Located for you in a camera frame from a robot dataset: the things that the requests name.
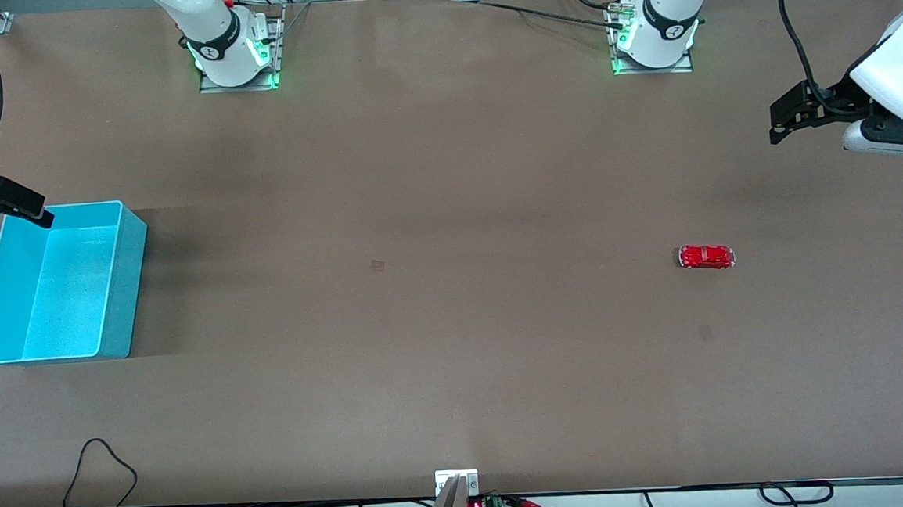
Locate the red beetle toy car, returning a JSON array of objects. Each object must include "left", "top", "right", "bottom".
[{"left": 678, "top": 242, "right": 736, "bottom": 272}]

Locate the blue plastic box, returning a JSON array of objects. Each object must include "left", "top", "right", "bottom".
[{"left": 0, "top": 198, "right": 156, "bottom": 367}]

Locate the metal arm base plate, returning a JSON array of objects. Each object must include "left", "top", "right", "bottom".
[
  {"left": 195, "top": 13, "right": 284, "bottom": 95},
  {"left": 606, "top": 0, "right": 695, "bottom": 78}
]

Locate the thin black table cable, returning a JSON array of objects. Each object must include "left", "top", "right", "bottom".
[{"left": 473, "top": 0, "right": 627, "bottom": 37}]

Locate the black looped cable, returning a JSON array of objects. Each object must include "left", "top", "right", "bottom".
[{"left": 758, "top": 479, "right": 835, "bottom": 507}]

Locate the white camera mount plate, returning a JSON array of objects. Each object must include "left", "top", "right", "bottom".
[{"left": 434, "top": 468, "right": 480, "bottom": 499}]

